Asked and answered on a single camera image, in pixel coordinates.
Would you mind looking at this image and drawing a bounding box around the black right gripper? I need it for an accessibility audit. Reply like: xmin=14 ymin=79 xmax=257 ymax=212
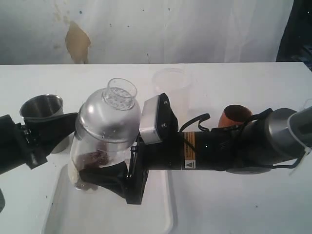
xmin=79 ymin=133 xmax=184 ymax=204

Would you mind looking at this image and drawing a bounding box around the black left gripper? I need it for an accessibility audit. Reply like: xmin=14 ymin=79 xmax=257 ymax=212
xmin=0 ymin=113 xmax=78 ymax=174

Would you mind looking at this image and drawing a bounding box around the stainless steel cup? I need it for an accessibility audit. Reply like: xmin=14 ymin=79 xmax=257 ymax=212
xmin=19 ymin=94 xmax=77 ymax=154

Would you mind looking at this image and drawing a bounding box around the clear plastic shaker cup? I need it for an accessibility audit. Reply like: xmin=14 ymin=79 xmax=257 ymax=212
xmin=68 ymin=132 xmax=130 ymax=191

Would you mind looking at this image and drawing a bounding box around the clear dome strainer lid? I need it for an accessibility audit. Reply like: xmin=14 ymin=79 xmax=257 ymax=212
xmin=76 ymin=78 xmax=141 ymax=148

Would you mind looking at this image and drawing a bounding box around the brown wooden cup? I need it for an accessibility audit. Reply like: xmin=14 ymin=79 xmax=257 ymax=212
xmin=218 ymin=104 xmax=253 ymax=128

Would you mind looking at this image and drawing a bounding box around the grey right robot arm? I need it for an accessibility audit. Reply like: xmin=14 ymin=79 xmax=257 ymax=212
xmin=79 ymin=107 xmax=312 ymax=205

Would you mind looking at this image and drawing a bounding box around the white square tray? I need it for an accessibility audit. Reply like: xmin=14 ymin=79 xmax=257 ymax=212
xmin=41 ymin=166 xmax=177 ymax=234

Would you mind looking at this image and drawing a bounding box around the translucent plastic container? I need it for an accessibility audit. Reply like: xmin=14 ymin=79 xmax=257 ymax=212
xmin=152 ymin=68 xmax=191 ymax=127

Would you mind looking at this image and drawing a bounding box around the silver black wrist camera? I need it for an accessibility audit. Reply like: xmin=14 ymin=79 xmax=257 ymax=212
xmin=139 ymin=93 xmax=178 ymax=145

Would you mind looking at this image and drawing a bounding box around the black cable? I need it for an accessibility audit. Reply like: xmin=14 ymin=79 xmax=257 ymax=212
xmin=179 ymin=112 xmax=273 ymax=134

